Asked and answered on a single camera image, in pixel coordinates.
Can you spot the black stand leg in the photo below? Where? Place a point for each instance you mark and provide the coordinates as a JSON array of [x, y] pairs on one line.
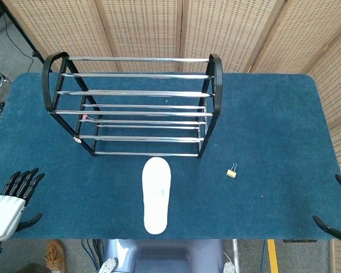
[[20, 31]]

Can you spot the brown leather shoe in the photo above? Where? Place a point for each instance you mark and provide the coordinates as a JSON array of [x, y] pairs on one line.
[[54, 254]]

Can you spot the robot torso base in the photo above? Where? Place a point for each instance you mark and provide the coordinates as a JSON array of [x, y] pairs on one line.
[[162, 256]]

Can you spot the yellow floor tape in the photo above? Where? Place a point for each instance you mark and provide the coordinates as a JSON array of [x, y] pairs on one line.
[[272, 256]]

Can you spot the woven folding screen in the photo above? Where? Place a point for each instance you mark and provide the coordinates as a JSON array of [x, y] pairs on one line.
[[187, 34]]

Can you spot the white slipper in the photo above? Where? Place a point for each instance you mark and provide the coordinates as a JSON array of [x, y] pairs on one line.
[[156, 196]]

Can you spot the gold binder clip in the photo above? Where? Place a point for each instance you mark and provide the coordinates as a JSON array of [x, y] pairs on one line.
[[232, 172]]

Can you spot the blue table mat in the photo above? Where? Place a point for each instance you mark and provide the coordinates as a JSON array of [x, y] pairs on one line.
[[244, 128]]

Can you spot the black metal shoe rack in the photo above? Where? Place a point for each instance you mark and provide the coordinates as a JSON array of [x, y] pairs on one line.
[[130, 108]]

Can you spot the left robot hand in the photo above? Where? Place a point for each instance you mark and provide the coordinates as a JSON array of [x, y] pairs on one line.
[[5, 210]]

